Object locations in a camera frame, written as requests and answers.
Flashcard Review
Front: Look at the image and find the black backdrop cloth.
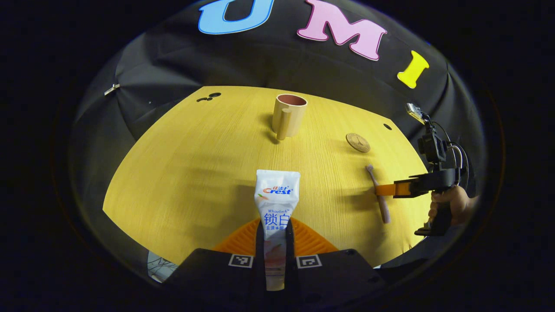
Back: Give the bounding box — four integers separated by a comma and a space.
69, 0, 487, 278

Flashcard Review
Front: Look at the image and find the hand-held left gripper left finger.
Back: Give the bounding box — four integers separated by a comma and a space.
163, 218, 267, 299

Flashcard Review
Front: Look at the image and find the white toothpaste tube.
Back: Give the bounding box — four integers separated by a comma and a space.
254, 169, 300, 291

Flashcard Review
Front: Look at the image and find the round wooden coaster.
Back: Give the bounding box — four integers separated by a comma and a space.
346, 133, 371, 153

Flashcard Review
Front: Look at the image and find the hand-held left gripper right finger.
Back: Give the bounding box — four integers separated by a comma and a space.
284, 218, 386, 299

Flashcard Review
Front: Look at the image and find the beige cup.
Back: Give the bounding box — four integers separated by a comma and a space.
272, 94, 308, 140

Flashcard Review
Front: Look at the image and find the yellow wooden desktop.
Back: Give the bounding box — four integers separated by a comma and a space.
102, 85, 434, 268

